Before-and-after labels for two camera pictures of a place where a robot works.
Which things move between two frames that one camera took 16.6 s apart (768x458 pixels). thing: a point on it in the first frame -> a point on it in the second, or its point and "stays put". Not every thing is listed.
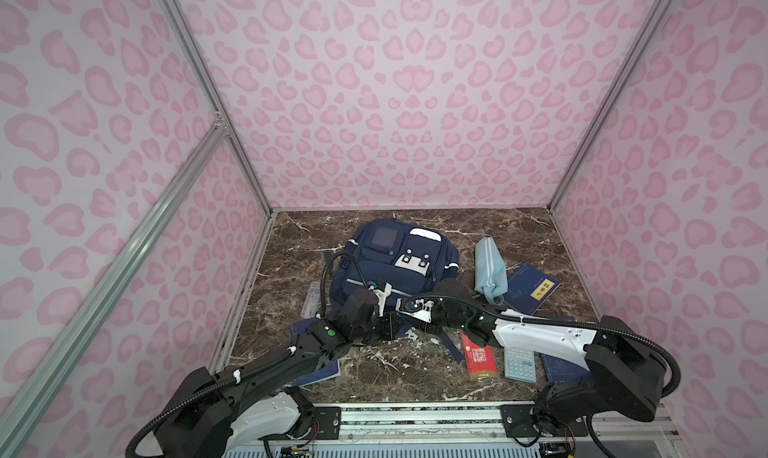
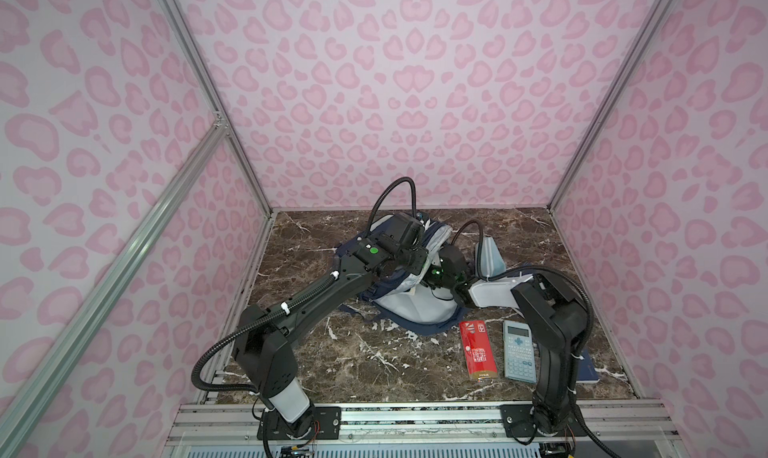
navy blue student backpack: [394, 260] stays put
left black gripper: [391, 327] -> [421, 255]
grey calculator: [520, 364] stays put
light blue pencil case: [490, 271] stays put
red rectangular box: [481, 360] stays put
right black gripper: [433, 298] -> [424, 278]
